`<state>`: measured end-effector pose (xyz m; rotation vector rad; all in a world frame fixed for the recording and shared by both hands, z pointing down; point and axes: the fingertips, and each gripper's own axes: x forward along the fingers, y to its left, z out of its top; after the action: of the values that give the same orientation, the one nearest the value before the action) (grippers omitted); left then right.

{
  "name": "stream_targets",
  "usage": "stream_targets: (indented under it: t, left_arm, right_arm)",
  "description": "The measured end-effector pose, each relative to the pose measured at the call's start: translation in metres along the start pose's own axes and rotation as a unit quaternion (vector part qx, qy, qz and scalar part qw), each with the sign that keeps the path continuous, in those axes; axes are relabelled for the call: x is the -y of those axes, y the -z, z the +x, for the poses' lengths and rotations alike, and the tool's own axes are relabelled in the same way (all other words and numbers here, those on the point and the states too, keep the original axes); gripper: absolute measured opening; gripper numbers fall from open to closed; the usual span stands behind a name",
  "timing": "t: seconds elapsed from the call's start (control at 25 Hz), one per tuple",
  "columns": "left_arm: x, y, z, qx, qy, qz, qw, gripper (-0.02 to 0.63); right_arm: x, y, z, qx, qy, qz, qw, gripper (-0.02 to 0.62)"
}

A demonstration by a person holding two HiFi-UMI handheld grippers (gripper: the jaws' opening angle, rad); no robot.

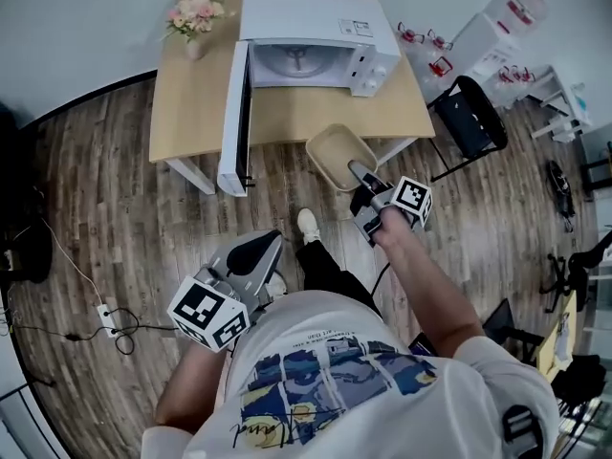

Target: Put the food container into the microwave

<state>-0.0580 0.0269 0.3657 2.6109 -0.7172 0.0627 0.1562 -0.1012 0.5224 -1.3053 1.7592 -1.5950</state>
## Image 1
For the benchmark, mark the person's right forearm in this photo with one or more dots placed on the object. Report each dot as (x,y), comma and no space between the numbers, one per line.
(425,294)

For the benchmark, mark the white cabinet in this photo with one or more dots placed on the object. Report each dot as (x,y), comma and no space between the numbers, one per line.
(483,46)

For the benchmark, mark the clear water jug red label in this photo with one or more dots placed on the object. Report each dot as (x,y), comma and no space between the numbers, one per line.
(523,7)

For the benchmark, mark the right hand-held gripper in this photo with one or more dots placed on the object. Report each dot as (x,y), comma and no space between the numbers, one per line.
(411,199)

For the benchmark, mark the black office chair base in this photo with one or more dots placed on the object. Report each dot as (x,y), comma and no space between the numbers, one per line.
(566,275)

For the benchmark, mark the white microwave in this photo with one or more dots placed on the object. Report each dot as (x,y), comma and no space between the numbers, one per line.
(311,15)

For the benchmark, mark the person's leg in black trousers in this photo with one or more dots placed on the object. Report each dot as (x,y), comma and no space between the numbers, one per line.
(330,275)

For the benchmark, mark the beige food container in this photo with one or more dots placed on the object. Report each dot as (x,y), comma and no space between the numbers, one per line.
(330,153)

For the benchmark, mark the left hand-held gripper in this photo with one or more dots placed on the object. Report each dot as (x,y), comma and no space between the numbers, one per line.
(205,311)

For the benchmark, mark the person's left forearm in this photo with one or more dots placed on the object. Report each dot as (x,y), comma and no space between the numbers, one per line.
(189,390)

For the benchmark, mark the black folding chair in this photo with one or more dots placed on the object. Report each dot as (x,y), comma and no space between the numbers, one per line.
(471,113)

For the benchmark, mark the white printed t-shirt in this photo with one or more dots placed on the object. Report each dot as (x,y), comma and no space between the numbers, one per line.
(334,380)

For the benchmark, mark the white side desk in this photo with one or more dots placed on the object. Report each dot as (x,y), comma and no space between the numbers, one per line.
(554,93)

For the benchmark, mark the pink flowers in vase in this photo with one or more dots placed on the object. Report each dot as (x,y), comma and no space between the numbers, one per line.
(196,15)

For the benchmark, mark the white shoe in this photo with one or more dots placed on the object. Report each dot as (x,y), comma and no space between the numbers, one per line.
(307,225)

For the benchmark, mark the white power strip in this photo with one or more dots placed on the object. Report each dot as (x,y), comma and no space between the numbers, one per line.
(108,321)

